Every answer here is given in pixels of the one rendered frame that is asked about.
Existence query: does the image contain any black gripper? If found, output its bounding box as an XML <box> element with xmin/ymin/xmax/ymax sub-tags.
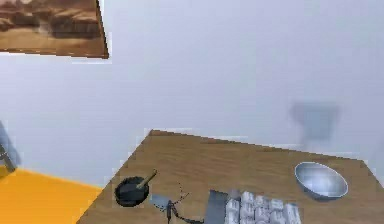
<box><xmin>153</xmin><ymin>181</ymin><xmax>190</xmax><ymax>224</ymax></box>

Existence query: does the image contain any brown wooden table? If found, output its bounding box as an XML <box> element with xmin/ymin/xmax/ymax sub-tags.
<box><xmin>76</xmin><ymin>129</ymin><xmax>384</xmax><ymax>224</ymax></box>

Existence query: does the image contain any grey open laptop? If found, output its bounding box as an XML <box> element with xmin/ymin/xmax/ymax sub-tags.
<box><xmin>203</xmin><ymin>188</ymin><xmax>303</xmax><ymax>224</ymax></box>

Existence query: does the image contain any silver metal bowl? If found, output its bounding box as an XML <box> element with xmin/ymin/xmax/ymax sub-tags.
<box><xmin>294</xmin><ymin>161</ymin><xmax>350</xmax><ymax>202</ymax></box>

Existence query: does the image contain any black pan with wooden handle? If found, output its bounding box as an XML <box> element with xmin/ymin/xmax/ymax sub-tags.
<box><xmin>114</xmin><ymin>169</ymin><xmax>159</xmax><ymax>208</ymax></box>

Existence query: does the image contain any brown framed wall picture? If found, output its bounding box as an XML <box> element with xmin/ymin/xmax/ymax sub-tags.
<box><xmin>0</xmin><ymin>0</ymin><xmax>110</xmax><ymax>60</ymax></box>

